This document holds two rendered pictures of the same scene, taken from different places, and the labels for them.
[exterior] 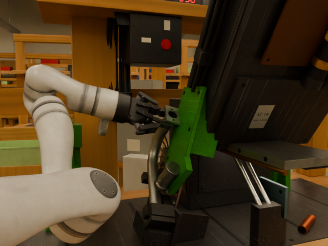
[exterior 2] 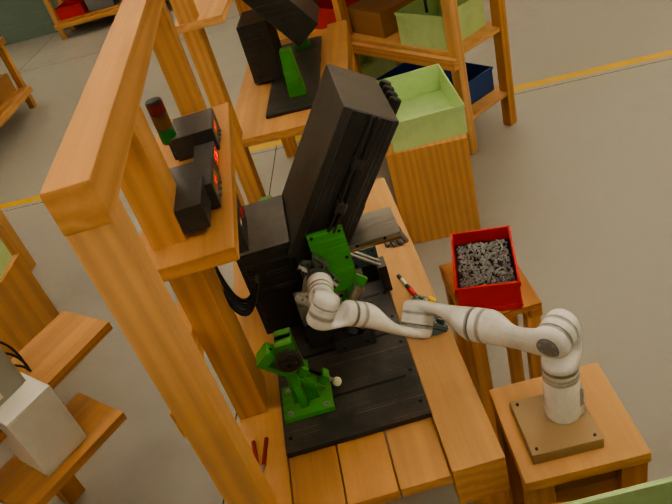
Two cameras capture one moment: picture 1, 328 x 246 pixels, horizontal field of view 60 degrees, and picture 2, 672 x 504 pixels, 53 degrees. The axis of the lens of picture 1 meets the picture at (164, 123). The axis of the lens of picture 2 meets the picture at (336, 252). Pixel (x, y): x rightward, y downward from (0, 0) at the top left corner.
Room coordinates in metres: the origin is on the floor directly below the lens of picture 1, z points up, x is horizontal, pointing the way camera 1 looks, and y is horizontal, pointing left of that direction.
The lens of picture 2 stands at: (0.10, 1.52, 2.39)
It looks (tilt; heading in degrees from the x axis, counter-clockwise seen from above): 35 degrees down; 291
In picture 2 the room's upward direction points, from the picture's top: 17 degrees counter-clockwise
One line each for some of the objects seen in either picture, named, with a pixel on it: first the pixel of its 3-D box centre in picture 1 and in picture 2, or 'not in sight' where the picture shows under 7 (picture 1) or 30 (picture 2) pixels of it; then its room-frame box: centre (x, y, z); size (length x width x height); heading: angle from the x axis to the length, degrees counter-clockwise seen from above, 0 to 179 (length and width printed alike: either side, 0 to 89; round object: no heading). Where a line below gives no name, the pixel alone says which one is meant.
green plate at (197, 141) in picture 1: (195, 127); (331, 254); (0.72, -0.08, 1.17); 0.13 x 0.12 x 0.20; 109
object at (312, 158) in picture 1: (255, 147); (340, 238); (0.73, -0.24, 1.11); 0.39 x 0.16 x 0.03; 19
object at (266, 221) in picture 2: (218, 147); (275, 264); (0.97, -0.19, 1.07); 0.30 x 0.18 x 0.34; 109
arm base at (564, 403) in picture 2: not in sight; (561, 388); (0.08, 0.31, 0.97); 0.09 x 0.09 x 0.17; 23
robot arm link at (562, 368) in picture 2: not in sight; (558, 344); (0.07, 0.30, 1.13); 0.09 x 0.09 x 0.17; 63
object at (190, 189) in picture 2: not in sight; (193, 203); (0.91, 0.22, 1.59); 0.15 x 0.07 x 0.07; 109
